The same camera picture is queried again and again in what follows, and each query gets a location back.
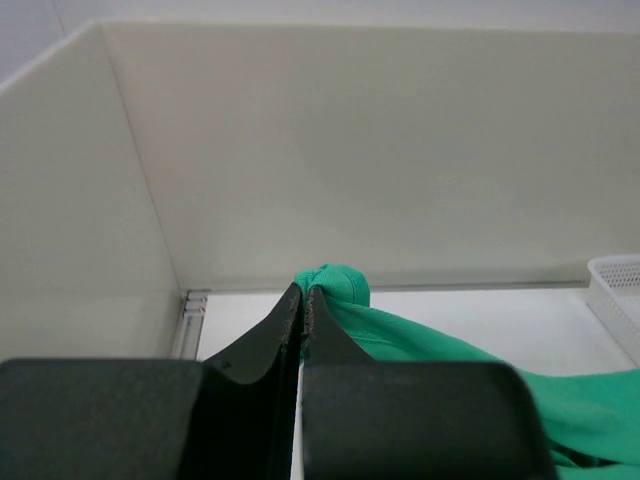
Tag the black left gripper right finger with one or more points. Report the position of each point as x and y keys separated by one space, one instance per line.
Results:
x=368 y=419

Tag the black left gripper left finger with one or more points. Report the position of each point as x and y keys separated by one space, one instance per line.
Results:
x=228 y=417

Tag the green tank top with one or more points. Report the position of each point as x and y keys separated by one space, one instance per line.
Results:
x=591 y=422

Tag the white plastic mesh basket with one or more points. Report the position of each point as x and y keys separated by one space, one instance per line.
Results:
x=613 y=297

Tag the aluminium table edge rail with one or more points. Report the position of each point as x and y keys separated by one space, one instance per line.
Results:
x=190 y=324

